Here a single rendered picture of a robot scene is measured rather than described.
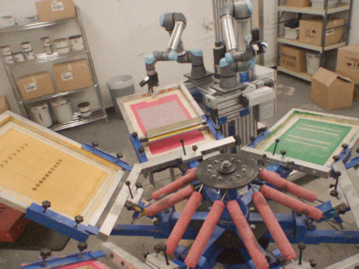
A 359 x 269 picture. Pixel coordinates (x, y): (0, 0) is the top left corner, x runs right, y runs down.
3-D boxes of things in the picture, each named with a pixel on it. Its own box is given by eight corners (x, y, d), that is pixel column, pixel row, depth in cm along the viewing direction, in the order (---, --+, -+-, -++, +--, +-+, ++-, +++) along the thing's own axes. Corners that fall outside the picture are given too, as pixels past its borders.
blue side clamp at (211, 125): (200, 121, 254) (200, 114, 249) (206, 119, 255) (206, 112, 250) (217, 146, 233) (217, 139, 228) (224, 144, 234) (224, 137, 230)
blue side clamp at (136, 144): (130, 140, 240) (129, 133, 235) (137, 138, 241) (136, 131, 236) (142, 169, 220) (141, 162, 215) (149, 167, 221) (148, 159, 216)
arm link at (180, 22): (192, 18, 279) (176, 64, 260) (180, 19, 283) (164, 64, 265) (188, 7, 269) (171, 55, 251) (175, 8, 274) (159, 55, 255)
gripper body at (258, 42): (266, 53, 215) (261, 49, 226) (263, 40, 211) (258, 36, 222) (254, 56, 215) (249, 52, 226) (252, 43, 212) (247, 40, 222)
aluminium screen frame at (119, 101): (116, 101, 272) (115, 98, 269) (182, 86, 286) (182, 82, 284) (143, 168, 219) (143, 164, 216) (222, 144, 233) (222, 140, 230)
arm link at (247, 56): (239, 63, 243) (239, 47, 238) (255, 60, 243) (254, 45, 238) (242, 65, 236) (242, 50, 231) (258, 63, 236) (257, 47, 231)
